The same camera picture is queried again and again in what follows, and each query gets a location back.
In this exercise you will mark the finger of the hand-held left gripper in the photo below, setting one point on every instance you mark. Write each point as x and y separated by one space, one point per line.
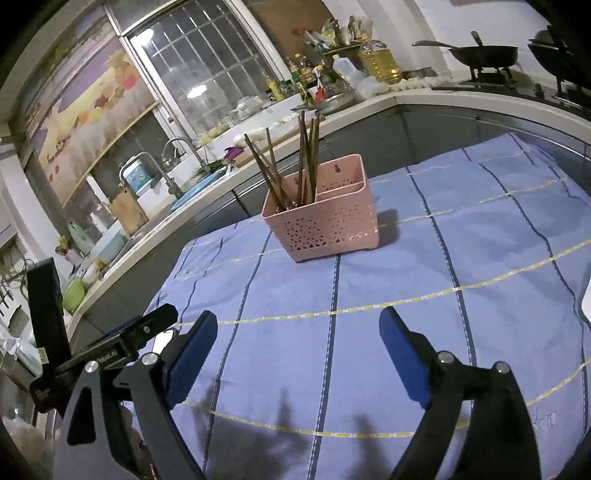
152 323

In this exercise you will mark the white plastic jug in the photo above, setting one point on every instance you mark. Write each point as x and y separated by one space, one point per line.
348 71

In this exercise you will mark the window with metal grille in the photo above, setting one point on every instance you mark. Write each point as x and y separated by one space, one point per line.
203 60

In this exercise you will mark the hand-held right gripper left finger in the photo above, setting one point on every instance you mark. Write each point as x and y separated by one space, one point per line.
194 355

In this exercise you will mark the blue plaid cloth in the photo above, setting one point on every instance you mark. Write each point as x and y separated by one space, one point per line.
415 258

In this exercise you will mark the tall chrome faucet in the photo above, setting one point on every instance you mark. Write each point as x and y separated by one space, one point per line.
184 145

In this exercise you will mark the blue plastic basin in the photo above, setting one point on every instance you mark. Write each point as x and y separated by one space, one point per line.
198 194

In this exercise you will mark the flat wooden cutting board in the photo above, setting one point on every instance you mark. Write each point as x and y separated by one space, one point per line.
277 143

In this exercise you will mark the large cooking oil bottle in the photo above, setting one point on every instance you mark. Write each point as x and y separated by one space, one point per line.
381 64

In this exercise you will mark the steel bowl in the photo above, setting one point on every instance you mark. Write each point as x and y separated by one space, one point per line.
337 101

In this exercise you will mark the row of condiment bottles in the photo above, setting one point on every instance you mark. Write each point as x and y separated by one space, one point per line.
300 83

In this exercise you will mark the pile of snack bags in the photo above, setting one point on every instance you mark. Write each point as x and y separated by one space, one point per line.
332 32

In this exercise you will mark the upright wooden cutting board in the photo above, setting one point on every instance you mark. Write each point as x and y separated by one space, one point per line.
129 212

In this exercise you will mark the person's left hand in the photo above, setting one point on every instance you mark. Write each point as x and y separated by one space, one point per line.
129 424

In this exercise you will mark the green onions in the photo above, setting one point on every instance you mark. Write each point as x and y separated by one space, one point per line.
207 170

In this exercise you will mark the printed window blind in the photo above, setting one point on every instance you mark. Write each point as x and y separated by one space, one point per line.
87 124

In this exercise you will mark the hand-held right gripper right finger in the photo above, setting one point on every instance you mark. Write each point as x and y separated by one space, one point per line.
406 364

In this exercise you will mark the purple vegetable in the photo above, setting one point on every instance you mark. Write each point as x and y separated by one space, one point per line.
236 154

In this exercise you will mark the green plastic bowl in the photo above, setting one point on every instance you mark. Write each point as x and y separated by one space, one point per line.
74 295

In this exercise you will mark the bundle of wooden chopsticks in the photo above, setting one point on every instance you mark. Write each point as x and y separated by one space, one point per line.
304 161

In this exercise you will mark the black pot with lid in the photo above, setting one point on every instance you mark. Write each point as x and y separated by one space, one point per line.
558 55

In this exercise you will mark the black gas stove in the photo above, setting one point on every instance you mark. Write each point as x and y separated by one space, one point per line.
508 90

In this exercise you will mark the black wok with spatula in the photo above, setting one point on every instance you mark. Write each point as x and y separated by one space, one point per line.
485 54

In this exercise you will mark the white water purifier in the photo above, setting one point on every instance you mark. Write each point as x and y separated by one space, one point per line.
137 175

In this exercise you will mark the pink plastic utensil basket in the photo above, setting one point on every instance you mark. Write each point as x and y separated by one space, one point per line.
332 226

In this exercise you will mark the row of white eggs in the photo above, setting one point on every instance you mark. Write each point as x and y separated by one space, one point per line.
420 84

